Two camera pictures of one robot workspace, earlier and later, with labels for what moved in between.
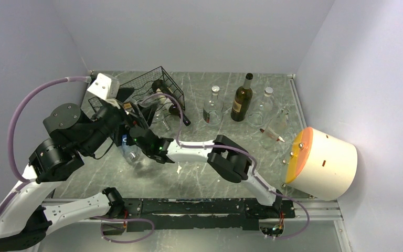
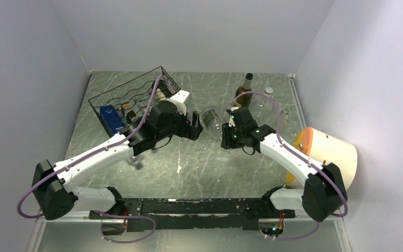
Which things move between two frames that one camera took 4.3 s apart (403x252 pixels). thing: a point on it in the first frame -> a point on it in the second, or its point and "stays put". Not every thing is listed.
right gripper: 129,142 -> 226,143
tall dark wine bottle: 242,100 stays put
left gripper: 145,115 -> 188,130
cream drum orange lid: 325,166 stays put
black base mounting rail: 169,214 stays put
